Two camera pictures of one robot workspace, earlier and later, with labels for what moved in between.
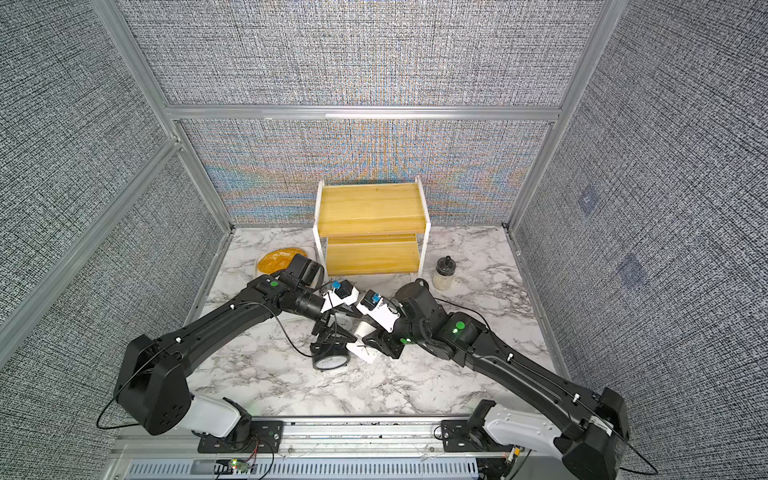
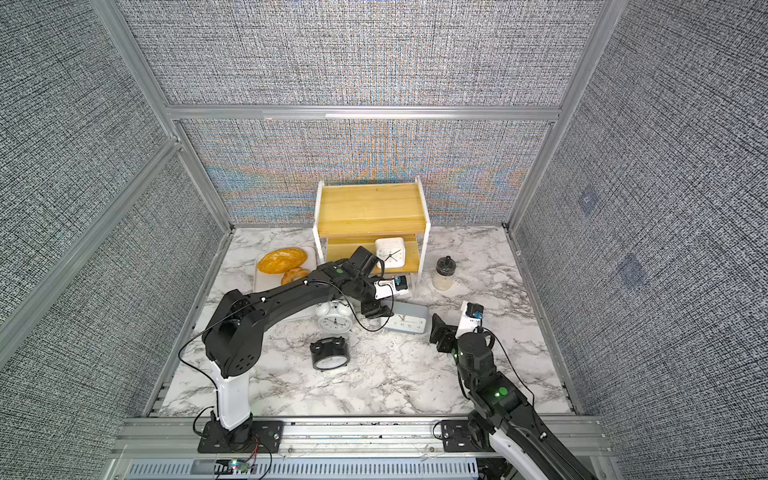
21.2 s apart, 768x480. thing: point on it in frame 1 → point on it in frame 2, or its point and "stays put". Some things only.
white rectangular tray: (311, 253) stays put
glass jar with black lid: (444, 274) stays put
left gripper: (328, 332) → (377, 310)
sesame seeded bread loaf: (278, 260) stays put
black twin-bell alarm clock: (330, 356) stays put
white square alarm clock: (359, 348) → (391, 250)
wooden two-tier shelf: (371, 229) stays put
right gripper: (384, 341) → (442, 331)
